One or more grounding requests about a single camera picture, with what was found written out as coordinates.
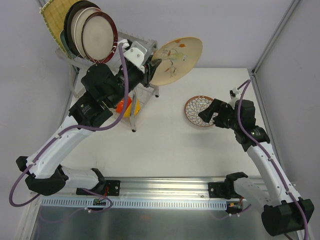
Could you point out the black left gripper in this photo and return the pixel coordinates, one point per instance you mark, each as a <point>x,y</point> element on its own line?
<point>146,75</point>

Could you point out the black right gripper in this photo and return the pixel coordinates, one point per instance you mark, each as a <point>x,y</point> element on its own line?
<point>219,116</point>

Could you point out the scale pattern white bowl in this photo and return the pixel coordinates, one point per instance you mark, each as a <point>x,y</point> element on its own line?
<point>194,106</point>

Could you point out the beige bird round plate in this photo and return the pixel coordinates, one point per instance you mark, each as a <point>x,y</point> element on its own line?
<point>175,59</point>

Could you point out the dark red rimmed plate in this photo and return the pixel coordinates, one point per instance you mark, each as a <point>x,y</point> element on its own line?
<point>99,37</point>

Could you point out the pink white round plate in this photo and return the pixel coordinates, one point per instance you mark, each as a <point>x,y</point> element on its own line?
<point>77,26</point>

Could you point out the light blue divided plate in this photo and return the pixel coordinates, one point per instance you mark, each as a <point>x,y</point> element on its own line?
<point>63,42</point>

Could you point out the black rimmed round plate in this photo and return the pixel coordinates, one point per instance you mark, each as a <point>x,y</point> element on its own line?
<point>65,34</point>

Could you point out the woven bamboo tray plate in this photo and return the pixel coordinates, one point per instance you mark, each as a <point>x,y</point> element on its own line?
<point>54,13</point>

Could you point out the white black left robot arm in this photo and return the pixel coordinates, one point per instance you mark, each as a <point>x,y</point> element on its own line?
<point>103,91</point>

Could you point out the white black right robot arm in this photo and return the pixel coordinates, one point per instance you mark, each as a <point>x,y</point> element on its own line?
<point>282,208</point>

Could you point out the stainless steel dish rack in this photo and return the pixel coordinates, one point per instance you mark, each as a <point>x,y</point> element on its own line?
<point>79,66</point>

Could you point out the orange bowl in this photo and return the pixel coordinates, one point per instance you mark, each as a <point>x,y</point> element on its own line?
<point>121,104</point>

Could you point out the yellow bowl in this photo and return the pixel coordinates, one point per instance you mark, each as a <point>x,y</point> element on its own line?
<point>129,106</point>

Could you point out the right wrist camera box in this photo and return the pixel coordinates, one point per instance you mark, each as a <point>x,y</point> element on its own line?
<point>235,95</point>

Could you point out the aluminium right frame post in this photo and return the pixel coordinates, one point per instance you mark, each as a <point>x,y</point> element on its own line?
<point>276,34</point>

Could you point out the aluminium frame post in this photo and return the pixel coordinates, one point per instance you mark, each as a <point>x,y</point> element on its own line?
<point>41,3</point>
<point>276,34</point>

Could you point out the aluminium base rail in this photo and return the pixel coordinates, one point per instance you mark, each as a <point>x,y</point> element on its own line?
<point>175,187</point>

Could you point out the white slotted cable duct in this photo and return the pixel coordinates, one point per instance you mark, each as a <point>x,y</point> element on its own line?
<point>135,203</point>

